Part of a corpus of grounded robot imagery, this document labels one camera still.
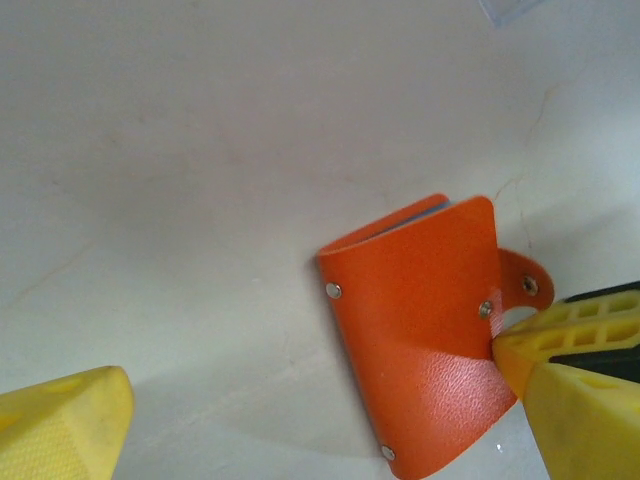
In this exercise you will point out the orange card holder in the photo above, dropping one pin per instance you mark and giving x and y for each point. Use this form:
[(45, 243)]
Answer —
[(415, 310)]

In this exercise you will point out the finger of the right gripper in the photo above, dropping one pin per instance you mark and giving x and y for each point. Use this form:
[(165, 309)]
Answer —
[(545, 335)]

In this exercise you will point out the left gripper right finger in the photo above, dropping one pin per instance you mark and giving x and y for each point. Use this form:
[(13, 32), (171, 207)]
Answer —
[(590, 430)]

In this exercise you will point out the clear acrylic card stand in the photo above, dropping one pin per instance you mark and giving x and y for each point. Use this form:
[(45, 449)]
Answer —
[(505, 12)]

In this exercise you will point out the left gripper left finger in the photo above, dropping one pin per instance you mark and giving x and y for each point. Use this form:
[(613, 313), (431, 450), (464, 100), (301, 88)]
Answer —
[(55, 435)]

